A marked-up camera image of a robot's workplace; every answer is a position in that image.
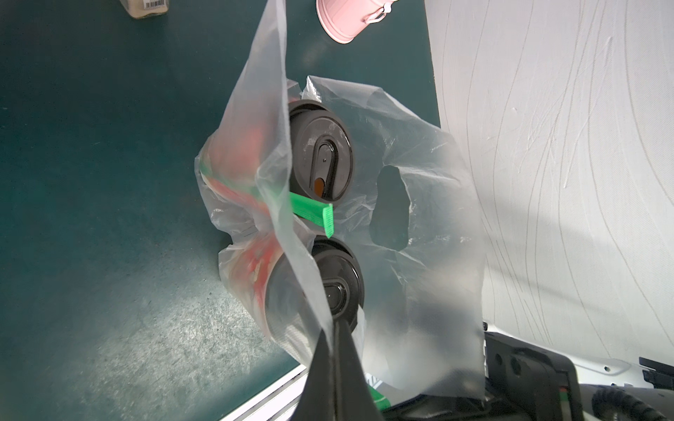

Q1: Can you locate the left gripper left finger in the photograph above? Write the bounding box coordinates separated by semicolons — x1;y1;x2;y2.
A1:
291;332;335;421

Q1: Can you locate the small beige milk tea bottle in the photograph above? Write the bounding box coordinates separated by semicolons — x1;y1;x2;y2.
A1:
120;0;170;19

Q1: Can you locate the clear plastic carrier bag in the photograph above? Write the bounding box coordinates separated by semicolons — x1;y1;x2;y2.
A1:
195;1;484;399

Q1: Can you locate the pink straw holder cup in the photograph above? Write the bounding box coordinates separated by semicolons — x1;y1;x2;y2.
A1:
316;0;396;44

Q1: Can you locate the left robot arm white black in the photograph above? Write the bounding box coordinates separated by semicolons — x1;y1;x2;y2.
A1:
291;321;673;420

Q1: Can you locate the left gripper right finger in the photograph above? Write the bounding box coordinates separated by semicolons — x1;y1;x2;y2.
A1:
333;321;384;421

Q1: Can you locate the red milk tea cup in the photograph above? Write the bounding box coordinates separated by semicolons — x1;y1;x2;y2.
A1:
197;96;355;212
227;234;364;354

